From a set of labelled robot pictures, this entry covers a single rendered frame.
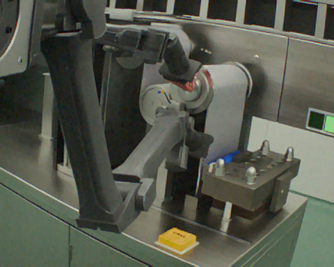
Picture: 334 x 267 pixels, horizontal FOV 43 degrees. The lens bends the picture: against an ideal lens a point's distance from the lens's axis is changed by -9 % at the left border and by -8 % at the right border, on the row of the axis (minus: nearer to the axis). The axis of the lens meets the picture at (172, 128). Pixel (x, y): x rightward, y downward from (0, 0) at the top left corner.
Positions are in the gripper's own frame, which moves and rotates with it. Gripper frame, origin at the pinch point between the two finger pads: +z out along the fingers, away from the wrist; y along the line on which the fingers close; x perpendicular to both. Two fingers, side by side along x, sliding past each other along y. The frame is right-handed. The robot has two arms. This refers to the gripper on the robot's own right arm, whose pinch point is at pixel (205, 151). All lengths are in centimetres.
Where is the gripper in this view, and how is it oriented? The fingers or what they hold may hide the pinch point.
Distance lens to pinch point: 135.3
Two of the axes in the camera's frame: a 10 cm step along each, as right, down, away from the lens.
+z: 4.4, 3.3, 8.3
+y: 8.1, 2.4, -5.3
